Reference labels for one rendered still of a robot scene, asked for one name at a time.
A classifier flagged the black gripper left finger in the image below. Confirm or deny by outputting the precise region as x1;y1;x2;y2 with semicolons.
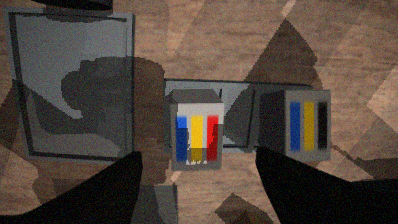
0;151;143;224

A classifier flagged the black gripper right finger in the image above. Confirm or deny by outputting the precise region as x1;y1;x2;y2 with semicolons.
255;147;398;224

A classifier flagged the brown block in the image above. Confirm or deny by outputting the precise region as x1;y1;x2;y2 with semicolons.
232;209;272;224

